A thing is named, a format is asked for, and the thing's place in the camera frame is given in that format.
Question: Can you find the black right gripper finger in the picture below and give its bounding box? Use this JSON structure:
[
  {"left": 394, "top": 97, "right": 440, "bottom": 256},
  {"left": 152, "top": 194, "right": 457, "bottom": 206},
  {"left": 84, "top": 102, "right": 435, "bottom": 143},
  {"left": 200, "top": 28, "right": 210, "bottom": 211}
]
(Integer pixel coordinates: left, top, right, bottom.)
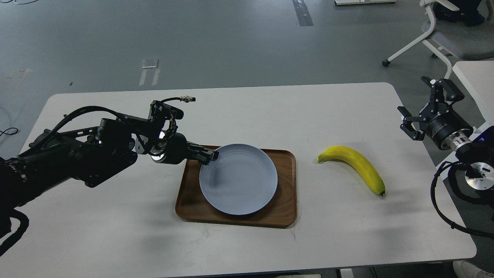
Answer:
[
  {"left": 398, "top": 106, "right": 427, "bottom": 141},
  {"left": 421, "top": 77, "right": 465, "bottom": 121}
]

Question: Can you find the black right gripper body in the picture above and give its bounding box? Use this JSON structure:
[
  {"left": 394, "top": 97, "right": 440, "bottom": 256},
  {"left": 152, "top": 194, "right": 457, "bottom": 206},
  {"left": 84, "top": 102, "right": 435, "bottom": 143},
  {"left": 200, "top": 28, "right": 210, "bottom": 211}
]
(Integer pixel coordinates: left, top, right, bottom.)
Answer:
[{"left": 425, "top": 111, "right": 473, "bottom": 150}]

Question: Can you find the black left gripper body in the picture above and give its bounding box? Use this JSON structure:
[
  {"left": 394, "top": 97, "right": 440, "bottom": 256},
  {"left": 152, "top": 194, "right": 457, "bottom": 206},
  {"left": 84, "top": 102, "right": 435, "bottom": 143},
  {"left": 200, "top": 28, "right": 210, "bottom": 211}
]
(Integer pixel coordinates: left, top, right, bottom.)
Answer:
[{"left": 151, "top": 133, "right": 201, "bottom": 165}]

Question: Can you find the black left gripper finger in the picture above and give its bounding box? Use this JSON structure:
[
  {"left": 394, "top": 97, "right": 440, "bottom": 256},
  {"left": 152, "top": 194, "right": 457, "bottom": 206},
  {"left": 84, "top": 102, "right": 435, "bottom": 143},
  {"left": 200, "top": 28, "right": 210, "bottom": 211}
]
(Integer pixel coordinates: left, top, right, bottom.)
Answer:
[{"left": 196, "top": 150, "right": 219, "bottom": 165}]

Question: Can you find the light blue round plate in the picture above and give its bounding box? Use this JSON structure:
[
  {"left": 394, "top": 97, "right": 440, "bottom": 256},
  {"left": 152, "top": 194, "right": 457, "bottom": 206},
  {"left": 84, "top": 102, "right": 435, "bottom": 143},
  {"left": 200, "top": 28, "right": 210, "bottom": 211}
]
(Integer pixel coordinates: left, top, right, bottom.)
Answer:
[{"left": 199, "top": 144, "right": 278, "bottom": 216}]

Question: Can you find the yellow banana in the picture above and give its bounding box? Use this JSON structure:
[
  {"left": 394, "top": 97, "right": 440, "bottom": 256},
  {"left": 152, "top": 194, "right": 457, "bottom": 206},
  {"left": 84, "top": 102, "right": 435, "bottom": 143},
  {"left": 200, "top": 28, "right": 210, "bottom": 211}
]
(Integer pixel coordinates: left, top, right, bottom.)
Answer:
[{"left": 316, "top": 146, "right": 386, "bottom": 197}]

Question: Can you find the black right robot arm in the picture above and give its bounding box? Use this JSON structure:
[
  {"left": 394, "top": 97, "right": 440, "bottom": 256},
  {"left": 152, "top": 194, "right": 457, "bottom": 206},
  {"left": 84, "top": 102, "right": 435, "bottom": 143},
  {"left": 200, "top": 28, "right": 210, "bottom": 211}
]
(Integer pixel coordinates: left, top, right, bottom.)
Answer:
[{"left": 398, "top": 76, "right": 493, "bottom": 239}]

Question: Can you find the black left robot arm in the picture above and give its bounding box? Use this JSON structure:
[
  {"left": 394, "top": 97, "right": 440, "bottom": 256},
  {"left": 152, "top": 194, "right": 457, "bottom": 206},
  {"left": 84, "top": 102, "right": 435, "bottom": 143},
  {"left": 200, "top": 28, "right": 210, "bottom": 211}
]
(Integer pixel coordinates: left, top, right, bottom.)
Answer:
[{"left": 0, "top": 99, "right": 219, "bottom": 254}]

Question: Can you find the white side table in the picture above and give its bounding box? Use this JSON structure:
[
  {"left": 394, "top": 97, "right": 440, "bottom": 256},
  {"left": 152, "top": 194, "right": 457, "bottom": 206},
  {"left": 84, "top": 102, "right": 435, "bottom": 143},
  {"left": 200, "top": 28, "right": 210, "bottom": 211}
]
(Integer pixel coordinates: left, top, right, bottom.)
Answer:
[{"left": 452, "top": 61, "right": 494, "bottom": 125}]

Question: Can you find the brown wooden tray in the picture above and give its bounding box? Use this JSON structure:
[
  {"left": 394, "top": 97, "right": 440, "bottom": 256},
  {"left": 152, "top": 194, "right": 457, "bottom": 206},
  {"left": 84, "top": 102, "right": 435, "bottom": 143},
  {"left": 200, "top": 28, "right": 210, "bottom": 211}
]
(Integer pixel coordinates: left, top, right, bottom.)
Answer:
[{"left": 175, "top": 149, "right": 298, "bottom": 229}]

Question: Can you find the white office chair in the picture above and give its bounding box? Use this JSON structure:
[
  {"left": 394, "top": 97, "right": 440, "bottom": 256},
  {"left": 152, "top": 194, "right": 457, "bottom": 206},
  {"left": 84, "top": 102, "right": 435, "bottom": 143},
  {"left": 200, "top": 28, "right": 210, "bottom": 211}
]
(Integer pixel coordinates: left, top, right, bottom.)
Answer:
[{"left": 382, "top": 0, "right": 494, "bottom": 79}]

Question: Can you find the white shoe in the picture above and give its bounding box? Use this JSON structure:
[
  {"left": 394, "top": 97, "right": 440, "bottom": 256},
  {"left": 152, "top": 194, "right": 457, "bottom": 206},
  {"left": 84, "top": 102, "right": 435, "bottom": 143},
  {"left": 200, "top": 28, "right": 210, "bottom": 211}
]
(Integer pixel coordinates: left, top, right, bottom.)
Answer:
[{"left": 452, "top": 260, "right": 494, "bottom": 278}]

